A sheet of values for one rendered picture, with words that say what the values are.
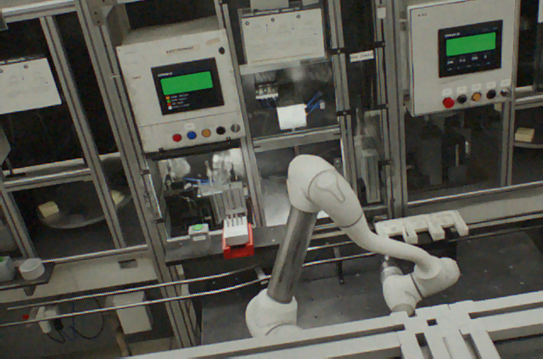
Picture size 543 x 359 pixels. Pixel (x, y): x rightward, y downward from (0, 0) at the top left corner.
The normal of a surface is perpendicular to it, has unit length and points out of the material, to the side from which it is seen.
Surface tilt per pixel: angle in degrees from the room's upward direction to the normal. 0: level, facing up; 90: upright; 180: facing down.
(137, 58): 90
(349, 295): 0
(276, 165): 90
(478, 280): 0
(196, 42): 90
